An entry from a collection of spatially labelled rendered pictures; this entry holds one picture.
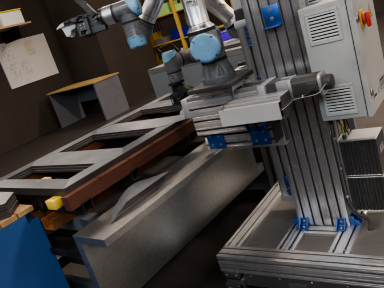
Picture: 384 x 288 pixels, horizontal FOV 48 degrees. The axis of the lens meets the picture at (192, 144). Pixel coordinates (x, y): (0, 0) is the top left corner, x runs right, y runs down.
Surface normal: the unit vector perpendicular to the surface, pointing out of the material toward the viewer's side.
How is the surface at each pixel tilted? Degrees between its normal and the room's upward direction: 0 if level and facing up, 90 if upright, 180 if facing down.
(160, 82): 90
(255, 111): 90
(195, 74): 90
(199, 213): 90
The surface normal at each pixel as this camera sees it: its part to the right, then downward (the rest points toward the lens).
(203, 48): -0.09, 0.43
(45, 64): 0.80, -0.08
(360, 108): -0.52, 0.39
